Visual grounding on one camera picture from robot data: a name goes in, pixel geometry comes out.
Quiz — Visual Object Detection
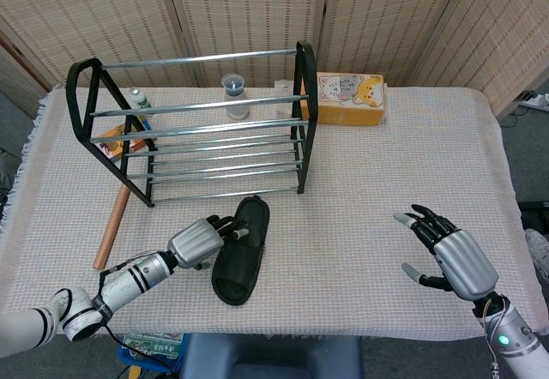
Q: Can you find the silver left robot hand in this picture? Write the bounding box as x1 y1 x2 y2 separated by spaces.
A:
166 214 250 271

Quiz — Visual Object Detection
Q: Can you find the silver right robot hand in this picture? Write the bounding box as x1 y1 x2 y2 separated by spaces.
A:
393 204 500 302

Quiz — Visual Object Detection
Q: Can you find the black rubber slipper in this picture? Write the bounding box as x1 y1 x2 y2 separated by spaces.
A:
211 196 271 307

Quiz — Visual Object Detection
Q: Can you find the black metal shoe rack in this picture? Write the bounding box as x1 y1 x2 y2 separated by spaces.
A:
65 40 319 208

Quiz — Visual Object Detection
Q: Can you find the wooden rolling pin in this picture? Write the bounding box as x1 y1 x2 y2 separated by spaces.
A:
93 188 130 270

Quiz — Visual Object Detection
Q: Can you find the blue crate with circuit board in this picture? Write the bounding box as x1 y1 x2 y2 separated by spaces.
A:
118 332 186 376

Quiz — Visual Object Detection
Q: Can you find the pale waffle-weave tablecloth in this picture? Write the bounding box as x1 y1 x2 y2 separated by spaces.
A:
0 85 525 340

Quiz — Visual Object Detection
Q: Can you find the orange printed carton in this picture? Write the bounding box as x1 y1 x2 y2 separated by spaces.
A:
97 123 158 159

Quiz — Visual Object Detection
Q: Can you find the clear bottle with blue cap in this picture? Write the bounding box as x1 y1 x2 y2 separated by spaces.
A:
220 74 251 121

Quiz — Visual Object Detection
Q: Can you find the blue padded seat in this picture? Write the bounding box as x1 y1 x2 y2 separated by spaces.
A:
179 334 365 379

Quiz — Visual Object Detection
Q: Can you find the white bottle with green label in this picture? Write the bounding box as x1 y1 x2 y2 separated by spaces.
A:
130 87 154 117

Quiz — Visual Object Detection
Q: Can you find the small white paper card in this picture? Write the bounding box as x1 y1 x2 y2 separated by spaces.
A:
274 79 310 117

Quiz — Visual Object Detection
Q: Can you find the white power strip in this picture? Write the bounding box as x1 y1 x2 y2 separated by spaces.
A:
516 90 549 112

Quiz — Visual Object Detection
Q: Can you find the yellow cat tissue box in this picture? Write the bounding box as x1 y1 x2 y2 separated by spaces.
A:
316 72 389 128

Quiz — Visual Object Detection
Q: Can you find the woven folding screen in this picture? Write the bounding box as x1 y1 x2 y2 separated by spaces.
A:
0 0 549 118

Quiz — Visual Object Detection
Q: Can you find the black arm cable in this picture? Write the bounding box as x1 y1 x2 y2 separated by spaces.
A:
97 250 172 374

